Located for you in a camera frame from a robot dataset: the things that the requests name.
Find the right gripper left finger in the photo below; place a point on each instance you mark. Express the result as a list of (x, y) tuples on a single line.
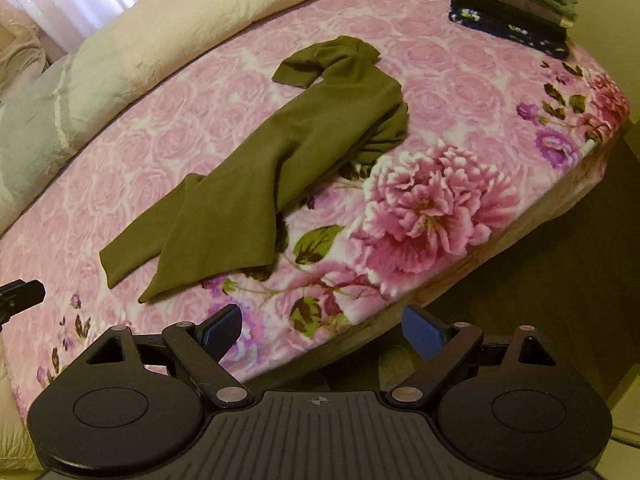
[(198, 349)]

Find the stack of green folded clothes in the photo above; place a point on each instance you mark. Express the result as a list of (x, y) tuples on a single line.
[(539, 24)]

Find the grey and cream duvet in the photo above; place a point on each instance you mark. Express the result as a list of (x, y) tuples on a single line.
[(46, 124)]

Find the olive green shirt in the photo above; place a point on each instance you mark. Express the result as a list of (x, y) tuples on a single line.
[(348, 112)]

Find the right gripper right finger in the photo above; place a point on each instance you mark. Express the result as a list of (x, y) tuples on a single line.
[(449, 354)]

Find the beige crumpled pillow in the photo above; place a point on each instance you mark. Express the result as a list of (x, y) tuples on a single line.
[(23, 57)]

